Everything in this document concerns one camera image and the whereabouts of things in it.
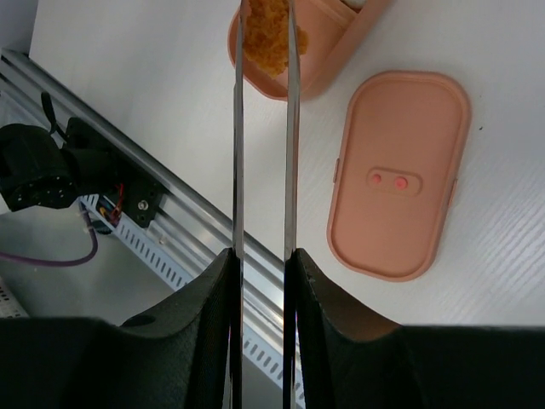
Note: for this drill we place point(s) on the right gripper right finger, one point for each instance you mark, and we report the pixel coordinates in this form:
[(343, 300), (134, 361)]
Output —
[(353, 357)]

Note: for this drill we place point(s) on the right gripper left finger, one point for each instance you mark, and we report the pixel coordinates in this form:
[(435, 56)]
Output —
[(173, 355)]

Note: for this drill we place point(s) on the orange toy fried shrimp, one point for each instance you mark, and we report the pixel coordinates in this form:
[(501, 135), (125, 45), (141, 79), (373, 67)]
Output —
[(266, 31)]

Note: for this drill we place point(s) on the metal tongs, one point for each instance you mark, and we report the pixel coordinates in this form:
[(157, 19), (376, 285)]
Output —
[(290, 216)]

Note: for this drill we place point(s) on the centre pink box lid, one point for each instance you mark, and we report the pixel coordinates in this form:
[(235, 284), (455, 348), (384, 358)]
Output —
[(396, 173)]

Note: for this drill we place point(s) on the near pink lunch box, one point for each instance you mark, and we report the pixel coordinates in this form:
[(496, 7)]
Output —
[(335, 33)]

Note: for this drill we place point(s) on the grey slotted cable duct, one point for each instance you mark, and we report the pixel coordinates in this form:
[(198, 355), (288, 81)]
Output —
[(183, 240)]

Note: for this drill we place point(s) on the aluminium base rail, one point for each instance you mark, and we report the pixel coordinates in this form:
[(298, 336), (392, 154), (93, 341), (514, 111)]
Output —
[(26, 82)]

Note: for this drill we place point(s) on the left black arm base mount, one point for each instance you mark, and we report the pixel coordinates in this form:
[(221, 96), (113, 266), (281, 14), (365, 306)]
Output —
[(123, 186)]

